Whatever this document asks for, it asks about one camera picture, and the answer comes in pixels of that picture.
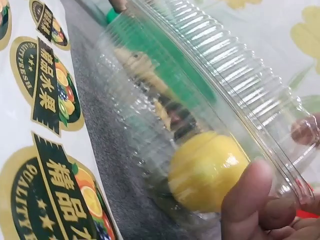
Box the person's left hand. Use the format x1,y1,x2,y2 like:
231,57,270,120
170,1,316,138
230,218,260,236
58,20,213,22
109,0,129,13

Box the clear plastic clamshell box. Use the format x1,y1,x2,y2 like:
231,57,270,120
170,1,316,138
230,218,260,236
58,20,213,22
94,0,316,222

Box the pale yellow lumpy item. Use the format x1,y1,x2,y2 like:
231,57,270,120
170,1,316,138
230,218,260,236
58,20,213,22
113,47,177,126

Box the person's right hand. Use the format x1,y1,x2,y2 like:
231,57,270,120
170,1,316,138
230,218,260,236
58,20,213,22
221,116,320,240

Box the yellow lemon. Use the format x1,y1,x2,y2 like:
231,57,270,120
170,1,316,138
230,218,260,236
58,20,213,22
166,130,251,214

